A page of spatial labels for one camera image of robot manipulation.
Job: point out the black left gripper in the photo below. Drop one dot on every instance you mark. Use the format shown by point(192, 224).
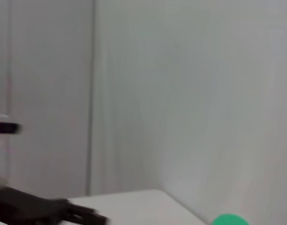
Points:
point(28, 208)

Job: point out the clear test tube green cap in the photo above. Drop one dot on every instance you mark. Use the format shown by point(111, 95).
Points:
point(230, 220)

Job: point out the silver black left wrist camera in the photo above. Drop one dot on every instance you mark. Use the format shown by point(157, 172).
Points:
point(6, 128)

